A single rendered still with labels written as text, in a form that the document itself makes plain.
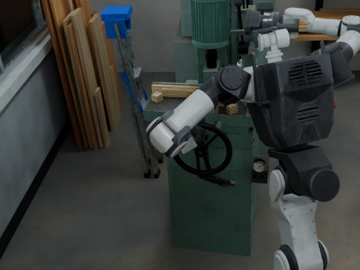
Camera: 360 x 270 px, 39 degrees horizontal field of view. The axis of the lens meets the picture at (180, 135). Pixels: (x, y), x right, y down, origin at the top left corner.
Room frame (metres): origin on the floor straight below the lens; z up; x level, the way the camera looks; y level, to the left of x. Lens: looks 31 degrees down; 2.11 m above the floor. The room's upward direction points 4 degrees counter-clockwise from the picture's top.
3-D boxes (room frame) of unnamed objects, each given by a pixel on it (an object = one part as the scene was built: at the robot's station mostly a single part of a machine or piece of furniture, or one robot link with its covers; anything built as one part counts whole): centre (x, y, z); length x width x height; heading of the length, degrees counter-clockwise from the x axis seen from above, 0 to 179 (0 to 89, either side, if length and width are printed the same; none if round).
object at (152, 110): (2.21, -0.13, 0.87); 0.61 x 0.30 x 0.06; 76
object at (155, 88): (2.34, -0.16, 0.92); 0.60 x 0.02 x 0.05; 76
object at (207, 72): (2.33, -0.18, 1.03); 0.14 x 0.07 x 0.09; 166
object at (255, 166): (2.04, -0.38, 0.65); 0.06 x 0.04 x 0.08; 76
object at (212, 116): (2.13, -0.11, 0.91); 0.15 x 0.14 x 0.09; 76
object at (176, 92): (2.30, -0.23, 0.92); 0.62 x 0.02 x 0.04; 76
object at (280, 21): (2.14, -0.49, 1.32); 0.11 x 0.11 x 0.11; 76
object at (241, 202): (2.43, -0.20, 0.35); 0.58 x 0.45 x 0.71; 166
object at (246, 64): (2.45, -0.37, 1.02); 0.09 x 0.07 x 0.12; 76
